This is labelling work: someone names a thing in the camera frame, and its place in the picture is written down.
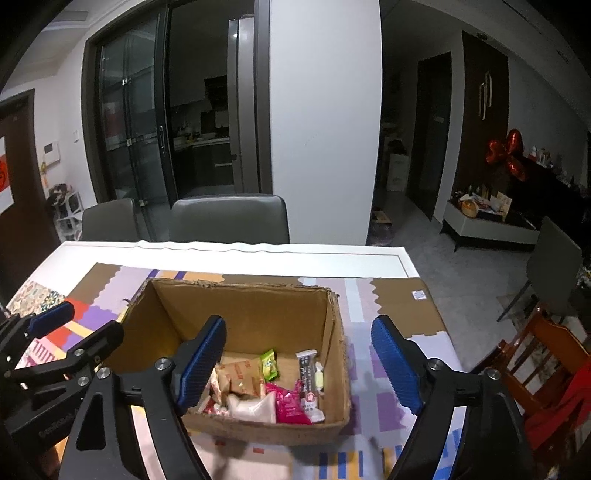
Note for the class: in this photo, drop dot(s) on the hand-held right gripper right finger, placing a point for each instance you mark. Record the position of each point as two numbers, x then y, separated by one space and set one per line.
397 364

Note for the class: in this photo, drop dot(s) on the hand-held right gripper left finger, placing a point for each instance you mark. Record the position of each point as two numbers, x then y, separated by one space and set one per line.
201 364

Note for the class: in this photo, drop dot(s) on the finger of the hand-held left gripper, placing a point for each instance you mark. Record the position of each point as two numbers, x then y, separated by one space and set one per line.
51 319
92 344

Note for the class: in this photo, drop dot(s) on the tan snack packet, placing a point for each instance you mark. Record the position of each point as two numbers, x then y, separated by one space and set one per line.
240 378

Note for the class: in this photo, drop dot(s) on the plain white snack packet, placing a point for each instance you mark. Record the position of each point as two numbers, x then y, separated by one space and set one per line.
251 408

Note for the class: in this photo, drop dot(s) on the green snack packet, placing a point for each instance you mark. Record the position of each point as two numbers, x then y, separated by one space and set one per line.
269 367

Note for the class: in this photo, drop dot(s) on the brown cardboard box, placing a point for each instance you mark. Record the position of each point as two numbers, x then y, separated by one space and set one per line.
258 318

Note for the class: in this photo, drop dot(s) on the grey white stick packet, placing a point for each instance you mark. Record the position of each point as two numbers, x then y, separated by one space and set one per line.
308 392

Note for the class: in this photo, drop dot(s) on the pink snack packet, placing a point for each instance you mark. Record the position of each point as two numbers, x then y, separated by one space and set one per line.
291 406

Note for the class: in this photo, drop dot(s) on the colourful patterned table mat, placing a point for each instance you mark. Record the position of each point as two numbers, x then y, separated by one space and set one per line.
397 300

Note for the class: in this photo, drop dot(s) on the dark brown entrance door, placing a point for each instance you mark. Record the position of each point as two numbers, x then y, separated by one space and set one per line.
18 230

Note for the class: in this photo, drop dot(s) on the white shelf with clutter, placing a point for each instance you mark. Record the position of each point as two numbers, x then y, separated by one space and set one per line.
64 210

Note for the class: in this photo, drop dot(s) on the grey upholstered chair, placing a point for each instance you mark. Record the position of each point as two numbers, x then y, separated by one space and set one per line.
108 221
228 219
551 272

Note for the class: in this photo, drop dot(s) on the red and white door poster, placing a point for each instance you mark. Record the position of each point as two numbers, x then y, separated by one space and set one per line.
4 175

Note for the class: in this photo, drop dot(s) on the brown wooden chair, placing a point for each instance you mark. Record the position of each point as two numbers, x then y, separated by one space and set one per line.
549 344

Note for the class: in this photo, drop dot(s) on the white low side table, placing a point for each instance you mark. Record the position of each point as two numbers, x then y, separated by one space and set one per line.
485 233

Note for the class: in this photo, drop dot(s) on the red garment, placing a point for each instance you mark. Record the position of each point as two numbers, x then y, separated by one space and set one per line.
563 406

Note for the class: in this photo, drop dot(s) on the clutter on side table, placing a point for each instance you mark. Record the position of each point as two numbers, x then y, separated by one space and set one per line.
480 205

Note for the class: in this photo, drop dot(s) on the white hallway box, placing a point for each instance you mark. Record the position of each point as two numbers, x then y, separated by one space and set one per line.
398 173

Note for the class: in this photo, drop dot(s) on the dark framed sliding glass door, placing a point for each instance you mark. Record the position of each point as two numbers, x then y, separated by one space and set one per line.
129 115

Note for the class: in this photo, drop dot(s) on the dark sideboard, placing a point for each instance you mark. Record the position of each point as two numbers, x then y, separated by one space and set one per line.
554 198

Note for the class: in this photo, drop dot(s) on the dark hallway door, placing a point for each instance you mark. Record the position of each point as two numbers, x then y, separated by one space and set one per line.
431 138

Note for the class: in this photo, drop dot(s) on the red foil balloon bunch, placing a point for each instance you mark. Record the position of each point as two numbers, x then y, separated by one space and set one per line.
513 143

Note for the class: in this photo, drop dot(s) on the silver refrigerator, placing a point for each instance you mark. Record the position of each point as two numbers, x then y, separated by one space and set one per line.
242 106

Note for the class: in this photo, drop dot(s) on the tall brown cabinet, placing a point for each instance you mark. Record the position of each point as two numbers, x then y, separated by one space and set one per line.
485 69

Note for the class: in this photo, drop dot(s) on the white wall intercom panel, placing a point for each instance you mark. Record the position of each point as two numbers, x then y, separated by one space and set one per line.
52 152

